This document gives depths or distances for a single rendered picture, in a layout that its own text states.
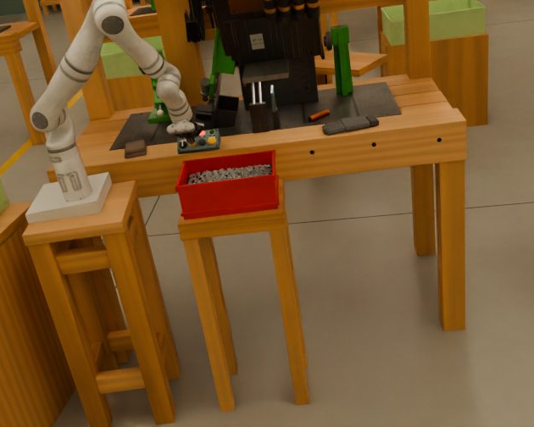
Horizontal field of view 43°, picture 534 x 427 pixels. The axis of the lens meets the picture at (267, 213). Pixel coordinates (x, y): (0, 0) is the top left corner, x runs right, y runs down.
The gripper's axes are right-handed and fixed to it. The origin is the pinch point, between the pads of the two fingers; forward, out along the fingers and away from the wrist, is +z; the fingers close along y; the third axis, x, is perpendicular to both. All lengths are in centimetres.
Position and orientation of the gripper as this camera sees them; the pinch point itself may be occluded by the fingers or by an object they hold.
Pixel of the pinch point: (191, 138)
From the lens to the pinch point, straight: 241.1
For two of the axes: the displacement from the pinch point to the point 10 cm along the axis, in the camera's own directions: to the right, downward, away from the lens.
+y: -9.9, 1.1, 0.8
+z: 1.2, 4.6, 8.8
